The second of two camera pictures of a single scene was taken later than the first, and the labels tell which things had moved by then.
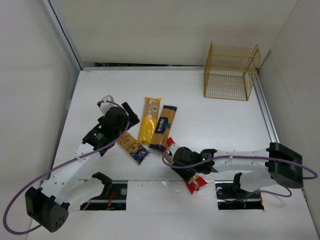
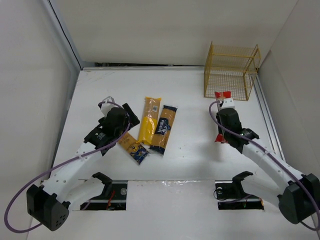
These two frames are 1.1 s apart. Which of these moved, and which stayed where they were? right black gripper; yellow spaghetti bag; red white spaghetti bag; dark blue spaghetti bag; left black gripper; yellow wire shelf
Moved: right black gripper; red white spaghetti bag
Stayed: dark blue spaghetti bag; yellow wire shelf; left black gripper; yellow spaghetti bag
